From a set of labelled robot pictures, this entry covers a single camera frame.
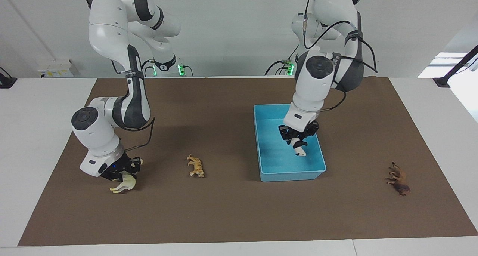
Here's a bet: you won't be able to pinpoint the black clamp stand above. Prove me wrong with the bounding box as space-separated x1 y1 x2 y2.
433 45 478 88
0 67 18 89

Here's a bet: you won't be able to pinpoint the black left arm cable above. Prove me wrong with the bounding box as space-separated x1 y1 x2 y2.
303 0 378 111

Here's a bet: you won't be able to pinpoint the white electrical outlet box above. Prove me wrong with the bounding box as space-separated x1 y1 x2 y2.
37 59 80 78

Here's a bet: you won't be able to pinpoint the cream horse toy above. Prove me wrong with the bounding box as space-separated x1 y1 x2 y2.
109 174 137 194

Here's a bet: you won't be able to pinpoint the black white panda toy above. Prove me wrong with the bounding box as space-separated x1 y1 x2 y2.
292 138 307 157

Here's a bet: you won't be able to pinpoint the brown lion toy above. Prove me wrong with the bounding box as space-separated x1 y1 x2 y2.
386 162 412 197

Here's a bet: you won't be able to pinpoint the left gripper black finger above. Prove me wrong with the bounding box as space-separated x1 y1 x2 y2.
279 125 294 143
304 121 320 140

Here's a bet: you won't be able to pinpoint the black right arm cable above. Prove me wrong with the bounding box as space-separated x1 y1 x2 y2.
111 60 156 152

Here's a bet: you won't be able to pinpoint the orange striped tiger toy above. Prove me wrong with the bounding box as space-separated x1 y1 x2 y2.
187 154 205 178

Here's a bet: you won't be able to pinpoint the light blue storage box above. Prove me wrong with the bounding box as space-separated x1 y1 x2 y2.
253 104 327 182

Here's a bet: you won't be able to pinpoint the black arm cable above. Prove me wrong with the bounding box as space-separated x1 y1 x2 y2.
303 0 378 111
111 60 156 152

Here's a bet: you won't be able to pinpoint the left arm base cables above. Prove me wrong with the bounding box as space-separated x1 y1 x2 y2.
264 45 301 76

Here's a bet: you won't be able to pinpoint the brown table mat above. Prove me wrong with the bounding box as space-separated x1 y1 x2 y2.
18 77 478 246

